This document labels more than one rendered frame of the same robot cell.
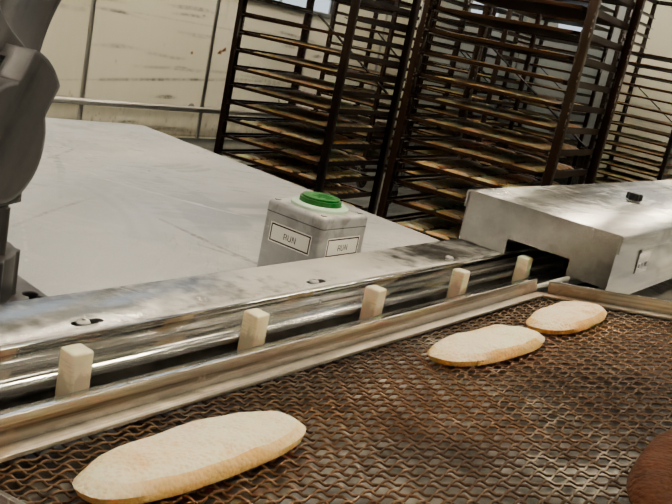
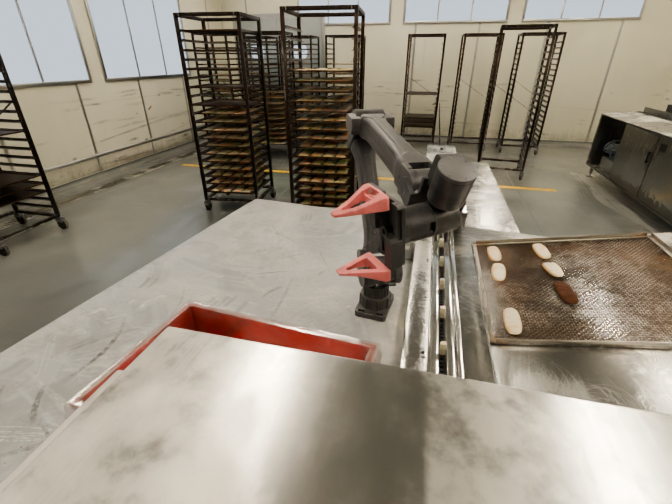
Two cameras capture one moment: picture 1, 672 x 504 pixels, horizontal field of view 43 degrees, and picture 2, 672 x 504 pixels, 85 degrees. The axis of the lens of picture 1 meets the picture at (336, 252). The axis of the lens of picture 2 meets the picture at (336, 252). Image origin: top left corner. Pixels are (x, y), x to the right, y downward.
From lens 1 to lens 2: 80 cm
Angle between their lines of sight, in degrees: 24
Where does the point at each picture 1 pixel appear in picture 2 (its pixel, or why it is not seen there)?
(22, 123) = not seen: hidden behind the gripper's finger
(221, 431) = (513, 316)
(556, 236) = not seen: hidden behind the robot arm
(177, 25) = (125, 102)
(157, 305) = (424, 286)
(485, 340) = (501, 272)
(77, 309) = (418, 296)
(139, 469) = (517, 327)
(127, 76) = (112, 135)
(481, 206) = not seen: hidden behind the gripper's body
